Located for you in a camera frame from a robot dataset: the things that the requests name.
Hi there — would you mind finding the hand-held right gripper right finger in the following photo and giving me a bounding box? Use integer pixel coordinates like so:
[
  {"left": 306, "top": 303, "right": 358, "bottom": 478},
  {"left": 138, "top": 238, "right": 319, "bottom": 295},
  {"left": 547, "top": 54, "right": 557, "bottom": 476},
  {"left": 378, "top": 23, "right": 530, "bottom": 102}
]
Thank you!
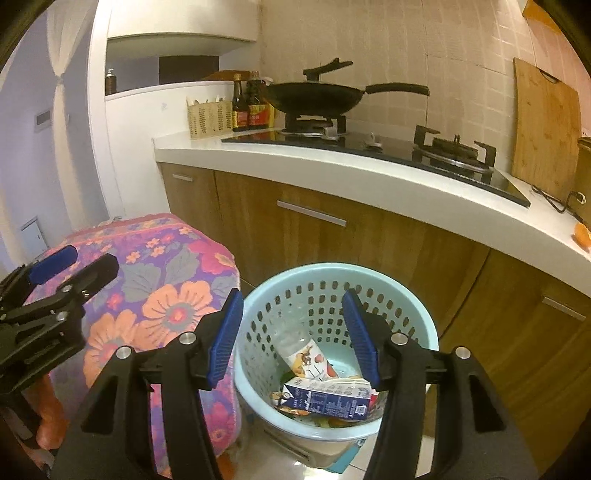
[{"left": 342, "top": 288, "right": 539, "bottom": 480}]

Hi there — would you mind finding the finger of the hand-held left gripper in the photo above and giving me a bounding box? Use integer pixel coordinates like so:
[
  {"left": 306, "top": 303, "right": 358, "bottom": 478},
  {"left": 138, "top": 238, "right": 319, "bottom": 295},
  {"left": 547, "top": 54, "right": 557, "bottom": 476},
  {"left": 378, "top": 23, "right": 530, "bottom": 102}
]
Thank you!
[
  {"left": 0, "top": 253, "right": 120, "bottom": 340},
  {"left": 0, "top": 244, "right": 78, "bottom": 315}
]

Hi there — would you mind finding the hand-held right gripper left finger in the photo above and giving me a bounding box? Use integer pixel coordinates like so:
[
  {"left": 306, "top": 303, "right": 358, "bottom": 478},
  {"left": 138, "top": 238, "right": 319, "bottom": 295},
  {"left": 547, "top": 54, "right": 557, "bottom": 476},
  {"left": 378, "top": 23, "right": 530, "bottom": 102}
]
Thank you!
[{"left": 53, "top": 288, "right": 245, "bottom": 480}]

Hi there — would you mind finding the white wrapper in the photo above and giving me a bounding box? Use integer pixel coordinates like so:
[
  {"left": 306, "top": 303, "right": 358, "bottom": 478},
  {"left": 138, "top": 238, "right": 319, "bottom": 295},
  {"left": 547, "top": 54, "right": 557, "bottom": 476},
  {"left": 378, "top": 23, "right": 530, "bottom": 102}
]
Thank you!
[{"left": 323, "top": 376, "right": 380, "bottom": 394}]

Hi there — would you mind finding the light blue plastic basket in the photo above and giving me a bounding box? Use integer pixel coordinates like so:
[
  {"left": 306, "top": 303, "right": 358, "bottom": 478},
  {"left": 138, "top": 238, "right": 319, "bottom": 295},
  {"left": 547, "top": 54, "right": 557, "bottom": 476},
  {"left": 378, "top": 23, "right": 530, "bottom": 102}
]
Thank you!
[{"left": 233, "top": 262, "right": 439, "bottom": 439}]

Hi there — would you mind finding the clear plastic bottle colourful label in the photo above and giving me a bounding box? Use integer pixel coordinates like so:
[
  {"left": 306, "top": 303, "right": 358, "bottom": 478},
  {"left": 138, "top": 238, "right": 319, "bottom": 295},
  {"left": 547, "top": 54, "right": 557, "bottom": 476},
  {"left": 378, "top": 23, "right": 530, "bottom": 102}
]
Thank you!
[{"left": 276, "top": 323, "right": 336, "bottom": 378}]

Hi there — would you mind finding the printed drink carton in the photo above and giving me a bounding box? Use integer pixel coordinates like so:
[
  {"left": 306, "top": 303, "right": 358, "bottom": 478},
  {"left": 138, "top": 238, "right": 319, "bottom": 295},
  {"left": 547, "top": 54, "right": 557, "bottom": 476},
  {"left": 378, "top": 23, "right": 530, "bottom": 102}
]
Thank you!
[{"left": 281, "top": 376, "right": 377, "bottom": 422}]

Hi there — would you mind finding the floral tablecloth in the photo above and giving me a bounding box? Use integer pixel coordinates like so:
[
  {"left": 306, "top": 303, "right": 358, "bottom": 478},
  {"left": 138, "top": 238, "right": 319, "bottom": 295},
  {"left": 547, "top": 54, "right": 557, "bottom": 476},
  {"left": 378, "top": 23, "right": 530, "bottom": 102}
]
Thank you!
[{"left": 23, "top": 212, "right": 243, "bottom": 476}]

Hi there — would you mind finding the wooden kitchen cabinet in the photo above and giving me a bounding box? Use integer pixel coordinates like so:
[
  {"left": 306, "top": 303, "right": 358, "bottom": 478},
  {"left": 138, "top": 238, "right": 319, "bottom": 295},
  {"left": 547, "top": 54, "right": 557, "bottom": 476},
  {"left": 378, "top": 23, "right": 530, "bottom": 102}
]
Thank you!
[{"left": 157, "top": 161, "right": 591, "bottom": 457}]

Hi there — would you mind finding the white container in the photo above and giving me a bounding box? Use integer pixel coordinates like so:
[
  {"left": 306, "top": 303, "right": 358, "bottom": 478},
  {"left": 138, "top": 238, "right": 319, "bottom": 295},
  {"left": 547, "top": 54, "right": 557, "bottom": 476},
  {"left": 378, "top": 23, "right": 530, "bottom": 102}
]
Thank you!
[{"left": 264, "top": 422, "right": 357, "bottom": 470}]

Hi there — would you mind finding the white curtain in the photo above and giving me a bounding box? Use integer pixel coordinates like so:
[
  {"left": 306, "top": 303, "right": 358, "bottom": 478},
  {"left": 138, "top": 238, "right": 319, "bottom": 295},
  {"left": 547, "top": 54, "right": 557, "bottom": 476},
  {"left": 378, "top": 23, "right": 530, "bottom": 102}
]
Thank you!
[{"left": 45, "top": 0, "right": 100, "bottom": 219}]

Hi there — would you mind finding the white kitchen countertop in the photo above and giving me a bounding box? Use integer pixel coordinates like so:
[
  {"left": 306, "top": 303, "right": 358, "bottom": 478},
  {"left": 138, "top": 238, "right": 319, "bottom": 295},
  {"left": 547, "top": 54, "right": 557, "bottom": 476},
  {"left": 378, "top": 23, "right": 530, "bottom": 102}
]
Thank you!
[{"left": 154, "top": 131, "right": 591, "bottom": 298}]

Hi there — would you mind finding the black glass gas hob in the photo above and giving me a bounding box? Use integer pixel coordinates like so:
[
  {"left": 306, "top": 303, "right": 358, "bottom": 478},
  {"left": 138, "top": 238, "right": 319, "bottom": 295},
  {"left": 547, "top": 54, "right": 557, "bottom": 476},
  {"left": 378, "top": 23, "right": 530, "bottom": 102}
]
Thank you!
[{"left": 221, "top": 113, "right": 532, "bottom": 208}]

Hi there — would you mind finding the beige woven utensil holder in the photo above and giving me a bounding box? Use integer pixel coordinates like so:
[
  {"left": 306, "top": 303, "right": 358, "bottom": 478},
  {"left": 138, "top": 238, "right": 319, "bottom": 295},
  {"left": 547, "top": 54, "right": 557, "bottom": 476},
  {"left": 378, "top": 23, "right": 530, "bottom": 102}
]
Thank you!
[{"left": 187, "top": 95, "right": 234, "bottom": 140}]

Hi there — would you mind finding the black burner grate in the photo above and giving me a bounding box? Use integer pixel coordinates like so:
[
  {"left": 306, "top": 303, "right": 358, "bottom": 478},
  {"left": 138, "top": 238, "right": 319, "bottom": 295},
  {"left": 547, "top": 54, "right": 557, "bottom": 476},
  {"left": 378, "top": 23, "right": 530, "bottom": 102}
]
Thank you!
[
  {"left": 413, "top": 124, "right": 497, "bottom": 175},
  {"left": 284, "top": 113, "right": 347, "bottom": 137}
]

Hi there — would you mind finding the dark sauce bottle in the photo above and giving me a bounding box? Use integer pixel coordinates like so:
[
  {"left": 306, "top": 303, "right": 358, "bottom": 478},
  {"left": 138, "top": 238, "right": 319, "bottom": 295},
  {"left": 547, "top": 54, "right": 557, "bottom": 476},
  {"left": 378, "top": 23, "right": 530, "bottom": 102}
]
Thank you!
[{"left": 232, "top": 74, "right": 250, "bottom": 133}]

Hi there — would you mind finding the red label sauce bottle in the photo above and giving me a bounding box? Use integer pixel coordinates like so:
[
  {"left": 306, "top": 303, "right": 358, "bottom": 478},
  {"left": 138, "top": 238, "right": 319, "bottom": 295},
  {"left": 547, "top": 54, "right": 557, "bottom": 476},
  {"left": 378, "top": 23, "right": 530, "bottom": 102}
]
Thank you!
[{"left": 248, "top": 71, "right": 271, "bottom": 130}]

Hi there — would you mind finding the black wok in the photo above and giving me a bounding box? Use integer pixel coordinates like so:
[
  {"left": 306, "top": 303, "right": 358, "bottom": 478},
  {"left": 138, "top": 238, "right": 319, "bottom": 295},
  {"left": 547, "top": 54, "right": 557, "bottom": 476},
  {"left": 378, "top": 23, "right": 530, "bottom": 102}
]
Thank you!
[{"left": 265, "top": 80, "right": 430, "bottom": 116}]

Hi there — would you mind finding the wooden cutting board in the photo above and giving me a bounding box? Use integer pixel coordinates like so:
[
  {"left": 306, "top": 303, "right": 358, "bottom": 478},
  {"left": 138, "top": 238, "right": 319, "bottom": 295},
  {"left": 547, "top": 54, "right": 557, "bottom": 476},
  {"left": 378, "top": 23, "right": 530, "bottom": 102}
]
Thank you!
[{"left": 510, "top": 58, "right": 583, "bottom": 200}]

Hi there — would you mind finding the white wall access panel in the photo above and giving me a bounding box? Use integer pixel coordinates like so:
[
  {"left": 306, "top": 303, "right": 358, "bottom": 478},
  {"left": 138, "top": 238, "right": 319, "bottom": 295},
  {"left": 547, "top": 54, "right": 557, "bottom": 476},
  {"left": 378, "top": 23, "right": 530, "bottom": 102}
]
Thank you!
[{"left": 21, "top": 217, "right": 48, "bottom": 259}]

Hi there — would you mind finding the long silver cabinet handle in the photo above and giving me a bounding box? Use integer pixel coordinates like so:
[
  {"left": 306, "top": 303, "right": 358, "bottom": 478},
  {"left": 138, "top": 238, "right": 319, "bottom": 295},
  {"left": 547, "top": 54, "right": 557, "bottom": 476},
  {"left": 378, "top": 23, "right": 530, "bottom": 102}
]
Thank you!
[{"left": 277, "top": 200, "right": 347, "bottom": 227}]

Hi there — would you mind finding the black cooking utensil handle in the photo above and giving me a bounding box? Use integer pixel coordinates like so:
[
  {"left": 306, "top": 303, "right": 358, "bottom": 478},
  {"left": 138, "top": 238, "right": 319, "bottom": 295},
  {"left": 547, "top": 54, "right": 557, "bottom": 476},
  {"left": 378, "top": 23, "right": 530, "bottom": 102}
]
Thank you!
[{"left": 303, "top": 58, "right": 354, "bottom": 82}]

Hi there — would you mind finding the orange wall cabinet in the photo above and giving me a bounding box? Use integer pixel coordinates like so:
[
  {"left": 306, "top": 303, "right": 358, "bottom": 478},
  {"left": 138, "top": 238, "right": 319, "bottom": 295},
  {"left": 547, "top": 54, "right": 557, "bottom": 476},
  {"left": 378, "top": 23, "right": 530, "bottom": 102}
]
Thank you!
[{"left": 522, "top": 0, "right": 562, "bottom": 22}]

